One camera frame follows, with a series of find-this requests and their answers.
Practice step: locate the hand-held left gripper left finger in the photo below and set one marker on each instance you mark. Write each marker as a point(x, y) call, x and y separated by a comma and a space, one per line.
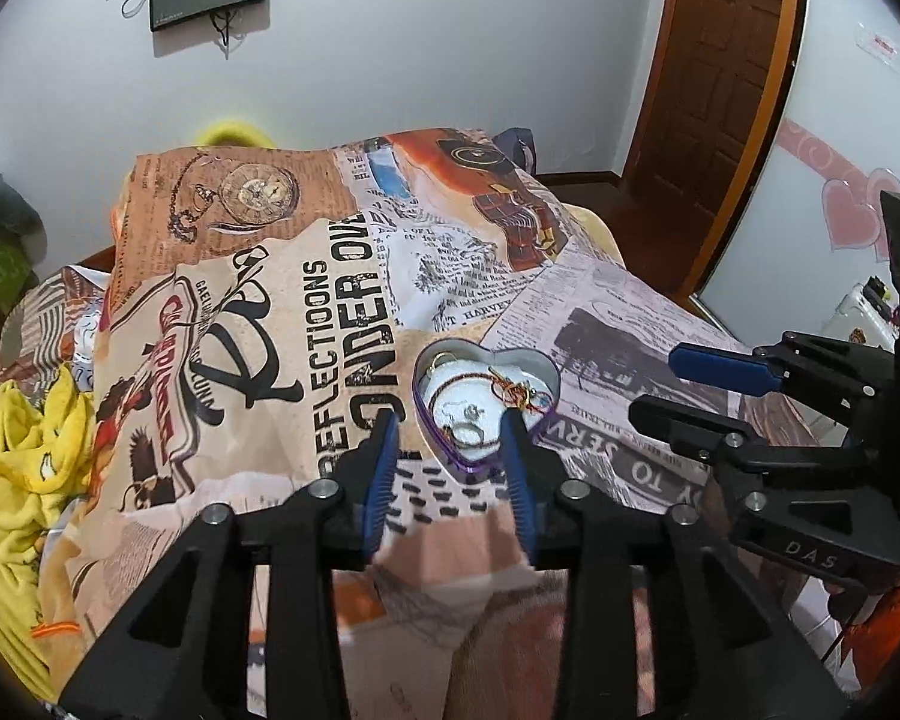
point(379, 480)

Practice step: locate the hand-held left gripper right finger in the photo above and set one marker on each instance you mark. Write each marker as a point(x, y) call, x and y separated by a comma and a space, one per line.
point(523, 480)

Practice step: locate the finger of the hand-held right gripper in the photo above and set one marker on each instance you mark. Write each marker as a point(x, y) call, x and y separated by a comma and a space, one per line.
point(682, 427)
point(720, 367)

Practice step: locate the purple heart-shaped tin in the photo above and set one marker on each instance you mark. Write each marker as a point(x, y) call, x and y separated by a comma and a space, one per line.
point(529, 375)

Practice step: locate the person's right forearm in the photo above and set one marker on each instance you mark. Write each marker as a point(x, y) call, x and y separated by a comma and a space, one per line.
point(892, 630)

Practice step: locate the white box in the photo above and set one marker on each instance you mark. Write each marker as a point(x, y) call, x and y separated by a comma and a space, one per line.
point(859, 319)

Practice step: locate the newspaper print blanket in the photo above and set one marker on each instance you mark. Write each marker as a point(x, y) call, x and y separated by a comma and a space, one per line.
point(285, 300)

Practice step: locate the white heart-print wardrobe door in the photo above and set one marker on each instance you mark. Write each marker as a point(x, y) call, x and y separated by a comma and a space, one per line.
point(840, 135)

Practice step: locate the brown wooden door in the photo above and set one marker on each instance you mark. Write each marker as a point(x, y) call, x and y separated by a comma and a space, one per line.
point(720, 75)

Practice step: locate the dark blue bag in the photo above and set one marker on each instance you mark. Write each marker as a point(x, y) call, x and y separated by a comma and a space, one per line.
point(517, 146)

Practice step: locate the yellow cloth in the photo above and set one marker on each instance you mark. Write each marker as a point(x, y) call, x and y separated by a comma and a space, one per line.
point(22, 465)

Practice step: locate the white red label sticker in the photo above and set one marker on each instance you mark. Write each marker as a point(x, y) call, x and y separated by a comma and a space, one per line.
point(886, 46)

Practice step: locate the yellow round cushion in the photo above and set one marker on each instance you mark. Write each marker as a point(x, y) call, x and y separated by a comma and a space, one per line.
point(236, 131)

